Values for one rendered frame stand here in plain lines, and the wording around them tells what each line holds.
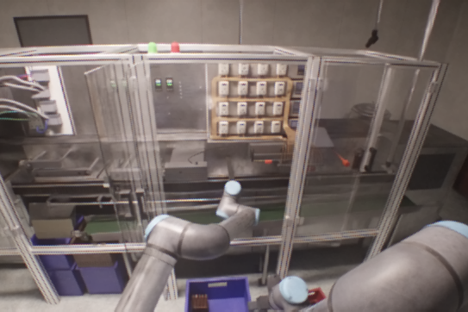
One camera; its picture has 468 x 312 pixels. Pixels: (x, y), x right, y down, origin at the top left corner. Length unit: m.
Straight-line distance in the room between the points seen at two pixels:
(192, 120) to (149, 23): 2.92
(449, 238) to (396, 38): 5.31
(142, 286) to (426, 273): 0.71
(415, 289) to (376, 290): 0.05
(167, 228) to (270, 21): 4.14
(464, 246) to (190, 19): 4.39
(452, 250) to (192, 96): 1.68
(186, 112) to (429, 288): 1.72
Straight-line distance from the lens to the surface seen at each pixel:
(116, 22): 4.76
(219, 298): 1.98
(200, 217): 1.87
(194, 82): 1.85
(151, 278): 0.87
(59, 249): 2.06
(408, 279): 0.42
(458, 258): 0.48
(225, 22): 4.56
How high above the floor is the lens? 1.89
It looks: 27 degrees down
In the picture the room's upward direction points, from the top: 1 degrees clockwise
